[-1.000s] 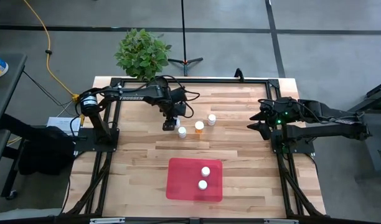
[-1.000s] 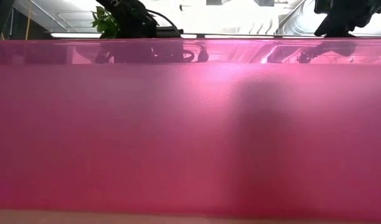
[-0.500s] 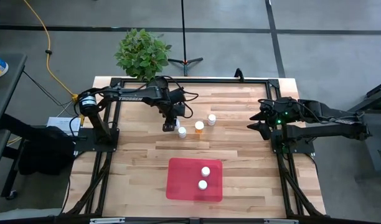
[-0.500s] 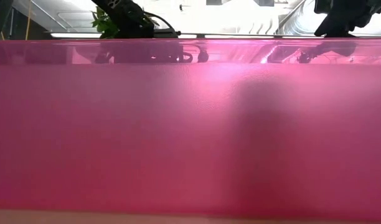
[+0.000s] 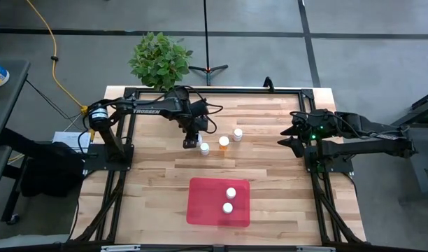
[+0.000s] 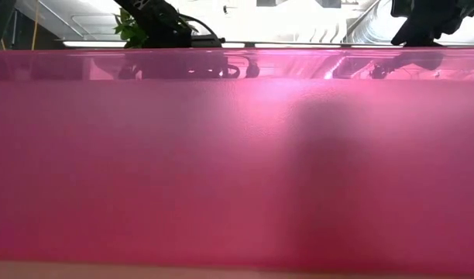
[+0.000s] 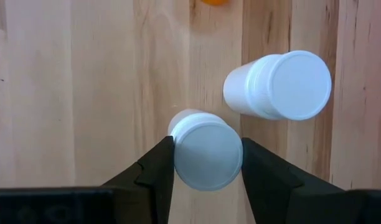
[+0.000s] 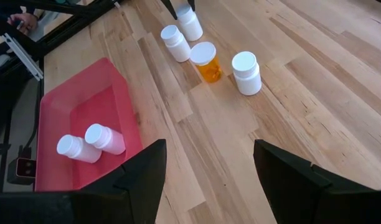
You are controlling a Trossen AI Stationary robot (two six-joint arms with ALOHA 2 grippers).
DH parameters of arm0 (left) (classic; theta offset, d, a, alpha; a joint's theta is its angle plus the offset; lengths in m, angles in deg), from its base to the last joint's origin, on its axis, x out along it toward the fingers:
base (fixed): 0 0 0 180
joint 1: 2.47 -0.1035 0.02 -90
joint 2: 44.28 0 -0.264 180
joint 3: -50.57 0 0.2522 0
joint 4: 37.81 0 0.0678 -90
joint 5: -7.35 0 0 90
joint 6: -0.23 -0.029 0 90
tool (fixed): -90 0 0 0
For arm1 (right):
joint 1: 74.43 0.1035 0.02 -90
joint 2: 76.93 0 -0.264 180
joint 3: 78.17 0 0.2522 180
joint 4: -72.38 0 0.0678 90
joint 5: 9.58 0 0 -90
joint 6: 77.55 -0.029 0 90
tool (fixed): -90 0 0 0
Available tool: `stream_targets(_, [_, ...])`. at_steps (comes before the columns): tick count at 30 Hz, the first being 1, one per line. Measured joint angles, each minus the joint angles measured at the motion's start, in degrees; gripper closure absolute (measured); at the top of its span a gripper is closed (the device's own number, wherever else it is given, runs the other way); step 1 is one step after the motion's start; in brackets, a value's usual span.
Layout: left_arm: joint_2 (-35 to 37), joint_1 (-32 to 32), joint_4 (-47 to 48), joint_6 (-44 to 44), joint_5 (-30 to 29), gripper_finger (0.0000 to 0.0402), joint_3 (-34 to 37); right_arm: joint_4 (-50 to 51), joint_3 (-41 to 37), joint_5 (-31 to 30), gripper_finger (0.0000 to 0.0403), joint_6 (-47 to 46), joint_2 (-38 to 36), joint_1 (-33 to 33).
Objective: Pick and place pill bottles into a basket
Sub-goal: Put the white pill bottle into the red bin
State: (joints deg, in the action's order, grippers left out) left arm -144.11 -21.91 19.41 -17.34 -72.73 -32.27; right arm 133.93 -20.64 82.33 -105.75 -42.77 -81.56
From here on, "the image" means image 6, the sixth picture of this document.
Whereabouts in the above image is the red translucent plastic basket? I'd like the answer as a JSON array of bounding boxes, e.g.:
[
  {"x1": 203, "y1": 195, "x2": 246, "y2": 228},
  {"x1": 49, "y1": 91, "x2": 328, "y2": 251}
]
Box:
[{"x1": 0, "y1": 47, "x2": 474, "y2": 273}]

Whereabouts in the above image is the green potted plant black pot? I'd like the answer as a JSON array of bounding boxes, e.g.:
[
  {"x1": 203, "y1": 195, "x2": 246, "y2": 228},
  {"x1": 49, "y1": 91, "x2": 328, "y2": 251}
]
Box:
[{"x1": 113, "y1": 6, "x2": 201, "y2": 50}]

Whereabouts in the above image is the yellow extension cable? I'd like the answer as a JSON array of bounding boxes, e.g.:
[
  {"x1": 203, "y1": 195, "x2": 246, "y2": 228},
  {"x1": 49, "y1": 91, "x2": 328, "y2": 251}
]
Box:
[{"x1": 32, "y1": 0, "x2": 41, "y2": 50}]

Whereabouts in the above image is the black aluminium table frame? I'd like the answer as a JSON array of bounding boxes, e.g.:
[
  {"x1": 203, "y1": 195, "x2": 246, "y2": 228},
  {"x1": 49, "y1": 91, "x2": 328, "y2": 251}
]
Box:
[{"x1": 62, "y1": 40, "x2": 404, "y2": 50}]

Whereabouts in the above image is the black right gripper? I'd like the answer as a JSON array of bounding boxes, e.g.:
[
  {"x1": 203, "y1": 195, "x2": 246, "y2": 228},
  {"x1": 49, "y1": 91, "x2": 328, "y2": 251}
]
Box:
[{"x1": 390, "y1": 0, "x2": 461, "y2": 47}]

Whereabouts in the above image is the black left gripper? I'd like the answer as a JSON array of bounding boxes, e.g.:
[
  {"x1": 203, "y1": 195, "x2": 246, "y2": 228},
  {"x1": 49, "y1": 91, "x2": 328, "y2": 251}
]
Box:
[{"x1": 142, "y1": 0, "x2": 226, "y2": 50}]

